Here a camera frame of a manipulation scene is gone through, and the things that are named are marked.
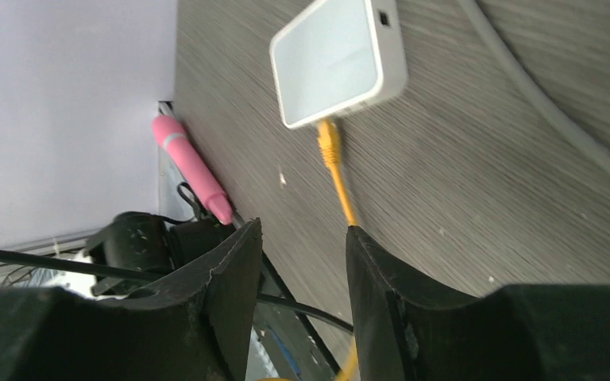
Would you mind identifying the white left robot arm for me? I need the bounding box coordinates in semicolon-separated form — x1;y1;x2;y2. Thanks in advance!
84;182;235;275

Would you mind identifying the grey hub cable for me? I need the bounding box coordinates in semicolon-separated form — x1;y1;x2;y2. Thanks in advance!
454;0;610;198

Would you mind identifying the small white grey hub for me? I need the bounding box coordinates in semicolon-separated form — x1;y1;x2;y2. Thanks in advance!
269;0;408;129

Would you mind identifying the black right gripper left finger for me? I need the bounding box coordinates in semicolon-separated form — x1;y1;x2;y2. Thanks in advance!
0;219;262;380

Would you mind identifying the short yellow cable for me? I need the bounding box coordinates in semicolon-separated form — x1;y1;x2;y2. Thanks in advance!
254;118;361;381

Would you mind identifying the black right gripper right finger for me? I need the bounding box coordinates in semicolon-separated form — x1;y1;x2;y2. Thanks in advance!
346;226;610;380

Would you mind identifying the pink marker pen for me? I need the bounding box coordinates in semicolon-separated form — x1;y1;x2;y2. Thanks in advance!
152;115;234;225

